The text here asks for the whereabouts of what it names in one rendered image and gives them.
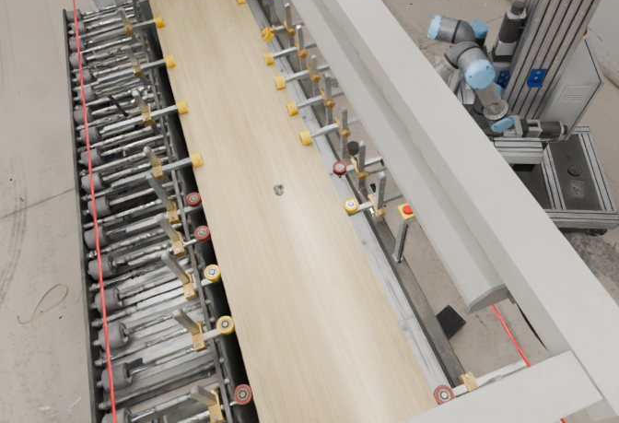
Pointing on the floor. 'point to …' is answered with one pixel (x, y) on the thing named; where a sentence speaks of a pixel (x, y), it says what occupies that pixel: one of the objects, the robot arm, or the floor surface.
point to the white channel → (488, 224)
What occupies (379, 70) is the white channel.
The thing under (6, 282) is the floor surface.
